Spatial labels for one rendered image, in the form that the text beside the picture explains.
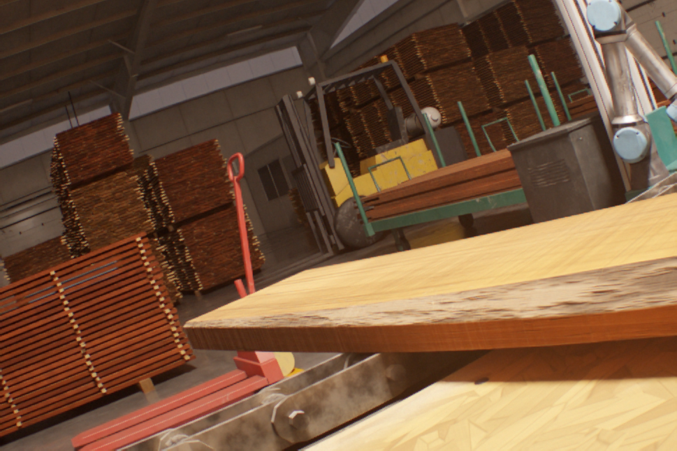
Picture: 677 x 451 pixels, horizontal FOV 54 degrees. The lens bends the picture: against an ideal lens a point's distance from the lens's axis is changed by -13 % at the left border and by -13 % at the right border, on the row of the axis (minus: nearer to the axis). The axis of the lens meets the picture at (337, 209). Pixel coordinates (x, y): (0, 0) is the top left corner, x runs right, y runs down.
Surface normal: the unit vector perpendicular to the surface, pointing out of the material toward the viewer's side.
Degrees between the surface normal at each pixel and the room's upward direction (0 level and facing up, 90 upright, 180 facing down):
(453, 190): 90
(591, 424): 0
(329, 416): 90
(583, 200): 90
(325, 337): 90
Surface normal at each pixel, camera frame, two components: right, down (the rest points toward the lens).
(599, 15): -0.53, 0.10
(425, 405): -0.35, -0.94
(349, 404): 0.41, -0.11
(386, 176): 0.22, -0.04
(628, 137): -0.47, 0.36
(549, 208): -0.79, 0.32
